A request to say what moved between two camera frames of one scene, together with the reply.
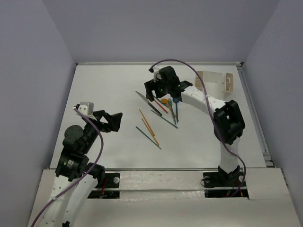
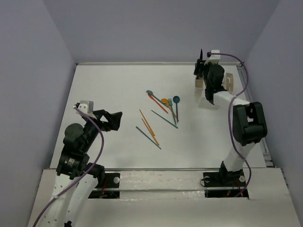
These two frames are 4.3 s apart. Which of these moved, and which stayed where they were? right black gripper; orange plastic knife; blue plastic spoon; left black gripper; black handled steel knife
Moved: right black gripper; black handled steel knife
Stayed: orange plastic knife; blue plastic spoon; left black gripper
